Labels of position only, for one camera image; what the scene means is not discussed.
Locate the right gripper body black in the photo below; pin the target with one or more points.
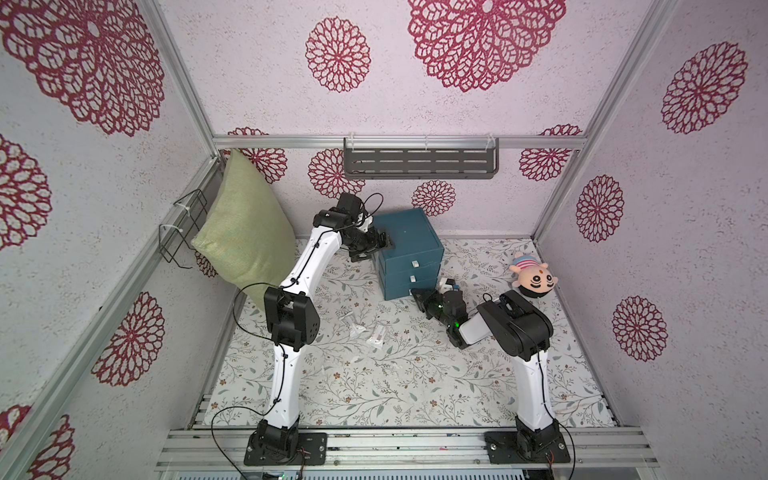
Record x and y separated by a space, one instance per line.
430 303

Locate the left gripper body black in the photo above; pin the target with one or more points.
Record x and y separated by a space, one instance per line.
363 243

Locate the teal drawer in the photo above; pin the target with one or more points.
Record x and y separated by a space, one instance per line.
392 291
390 262
424 278

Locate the teal bottom drawer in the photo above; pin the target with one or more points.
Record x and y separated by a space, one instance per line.
392 291

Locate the teal drawer cabinet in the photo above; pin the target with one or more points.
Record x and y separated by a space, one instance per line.
410 231

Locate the white cookie packet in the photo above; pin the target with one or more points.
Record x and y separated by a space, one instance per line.
377 337
356 330

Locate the teal top drawer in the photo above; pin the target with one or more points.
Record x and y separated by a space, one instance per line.
390 262

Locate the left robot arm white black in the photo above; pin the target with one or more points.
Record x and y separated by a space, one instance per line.
293 322

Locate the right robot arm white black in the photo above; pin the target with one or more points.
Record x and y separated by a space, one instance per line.
523 332

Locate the cartoon boy plush head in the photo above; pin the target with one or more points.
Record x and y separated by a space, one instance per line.
533 278

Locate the green pillow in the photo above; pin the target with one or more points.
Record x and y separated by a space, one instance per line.
247 237

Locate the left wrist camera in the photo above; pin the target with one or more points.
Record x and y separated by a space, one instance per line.
354 212

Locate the grey wall shelf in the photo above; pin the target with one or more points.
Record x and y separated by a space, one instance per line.
423 163

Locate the black wire wall rack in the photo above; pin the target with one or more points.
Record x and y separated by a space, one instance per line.
188 215

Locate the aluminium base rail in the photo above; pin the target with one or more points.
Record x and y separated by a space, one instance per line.
411 448

